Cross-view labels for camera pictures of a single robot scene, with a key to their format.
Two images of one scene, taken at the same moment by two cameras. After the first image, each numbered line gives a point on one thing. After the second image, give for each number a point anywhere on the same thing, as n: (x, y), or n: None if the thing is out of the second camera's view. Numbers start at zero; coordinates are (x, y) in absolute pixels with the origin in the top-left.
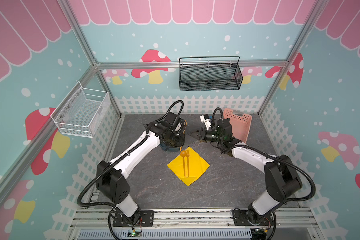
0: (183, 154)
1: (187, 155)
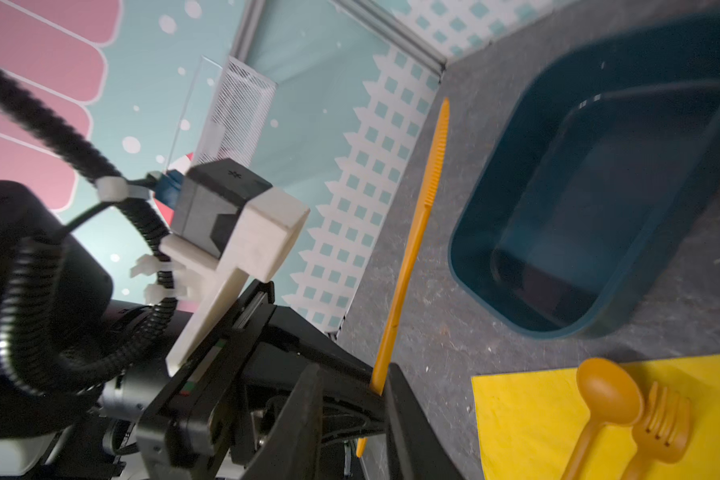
0: (612, 395)
1: (664, 436)
